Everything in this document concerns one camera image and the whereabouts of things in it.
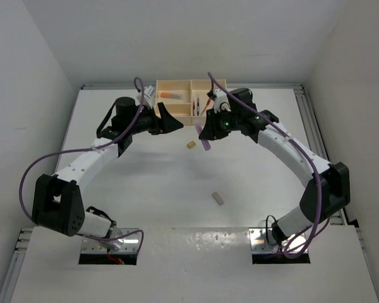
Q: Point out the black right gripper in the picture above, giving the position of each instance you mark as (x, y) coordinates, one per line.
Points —
(211, 130)

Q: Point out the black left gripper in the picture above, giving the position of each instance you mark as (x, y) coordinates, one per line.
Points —
(166, 124)

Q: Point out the red gel pen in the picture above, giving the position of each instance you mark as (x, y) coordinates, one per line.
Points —
(205, 107)

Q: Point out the orange highlighter marker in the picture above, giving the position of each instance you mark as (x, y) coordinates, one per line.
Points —
(170, 95)

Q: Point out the small tan eraser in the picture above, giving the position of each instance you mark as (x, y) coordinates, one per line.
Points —
(191, 144)

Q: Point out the grey speckled eraser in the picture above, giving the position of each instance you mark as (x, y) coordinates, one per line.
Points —
(217, 197)

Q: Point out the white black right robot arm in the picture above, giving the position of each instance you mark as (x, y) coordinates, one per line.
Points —
(326, 185)

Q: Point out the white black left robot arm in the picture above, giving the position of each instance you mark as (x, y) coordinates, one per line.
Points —
(58, 203)

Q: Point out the cream wooden compartment tray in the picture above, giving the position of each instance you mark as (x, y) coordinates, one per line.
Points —
(182, 109)

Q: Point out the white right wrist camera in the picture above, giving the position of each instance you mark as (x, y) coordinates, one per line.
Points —
(220, 100)

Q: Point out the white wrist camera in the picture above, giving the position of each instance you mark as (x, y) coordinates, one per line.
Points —
(150, 93)
(220, 100)

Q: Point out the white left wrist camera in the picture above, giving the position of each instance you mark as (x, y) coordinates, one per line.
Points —
(150, 93)

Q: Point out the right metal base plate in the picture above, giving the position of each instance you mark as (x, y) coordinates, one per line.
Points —
(261, 246)

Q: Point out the metal base plate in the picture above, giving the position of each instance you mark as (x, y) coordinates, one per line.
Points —
(261, 246)
(122, 241)

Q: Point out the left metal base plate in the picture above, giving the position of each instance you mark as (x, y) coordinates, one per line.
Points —
(122, 241)

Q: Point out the aluminium frame rail right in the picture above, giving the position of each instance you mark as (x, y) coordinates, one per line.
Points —
(316, 143)

